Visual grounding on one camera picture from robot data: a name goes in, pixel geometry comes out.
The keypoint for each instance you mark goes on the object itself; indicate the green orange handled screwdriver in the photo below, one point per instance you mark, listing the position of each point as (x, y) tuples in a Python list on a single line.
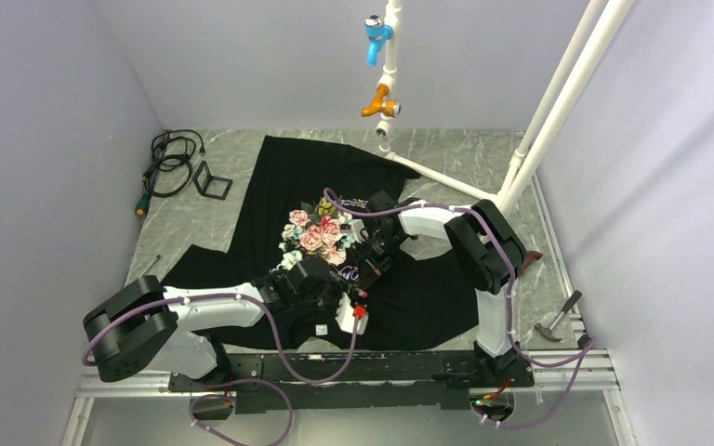
[(143, 205)]

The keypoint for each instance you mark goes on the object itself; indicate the black rectangular frame stand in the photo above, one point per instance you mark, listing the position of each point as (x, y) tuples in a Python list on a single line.
[(209, 185)]

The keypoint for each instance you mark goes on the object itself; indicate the black floral print t-shirt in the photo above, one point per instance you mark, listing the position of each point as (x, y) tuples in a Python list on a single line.
[(416, 305)]

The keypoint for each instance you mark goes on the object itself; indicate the yellow black handled screwdriver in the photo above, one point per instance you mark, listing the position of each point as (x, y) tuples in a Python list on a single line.
[(149, 267)]

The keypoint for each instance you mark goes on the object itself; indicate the orange tap valve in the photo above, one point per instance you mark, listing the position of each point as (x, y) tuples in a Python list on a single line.
[(382, 104)]

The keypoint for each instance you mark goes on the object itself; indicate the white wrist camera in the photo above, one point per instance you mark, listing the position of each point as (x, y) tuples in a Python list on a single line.
[(352, 227), (351, 317)]

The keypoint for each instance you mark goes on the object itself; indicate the white pvc pipe frame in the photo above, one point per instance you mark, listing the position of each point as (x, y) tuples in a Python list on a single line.
[(592, 36)]

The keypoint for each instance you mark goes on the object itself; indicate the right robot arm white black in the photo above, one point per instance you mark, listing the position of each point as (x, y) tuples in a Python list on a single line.
[(488, 252)]

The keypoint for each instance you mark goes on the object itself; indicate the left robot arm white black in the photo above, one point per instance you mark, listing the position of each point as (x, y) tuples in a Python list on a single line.
[(149, 326)]

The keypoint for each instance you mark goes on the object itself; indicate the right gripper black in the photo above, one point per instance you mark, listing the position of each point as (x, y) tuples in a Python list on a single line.
[(371, 268)]

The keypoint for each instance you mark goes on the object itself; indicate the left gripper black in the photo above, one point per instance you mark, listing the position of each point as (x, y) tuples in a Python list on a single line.
[(339, 287)]

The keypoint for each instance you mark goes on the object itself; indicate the claw hammer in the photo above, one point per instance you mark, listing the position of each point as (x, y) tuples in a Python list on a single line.
[(547, 331)]

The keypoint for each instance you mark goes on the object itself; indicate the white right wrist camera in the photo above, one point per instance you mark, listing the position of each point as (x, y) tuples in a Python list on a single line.
[(352, 227)]

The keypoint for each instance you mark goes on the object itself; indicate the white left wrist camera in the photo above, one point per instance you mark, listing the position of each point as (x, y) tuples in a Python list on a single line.
[(351, 317)]

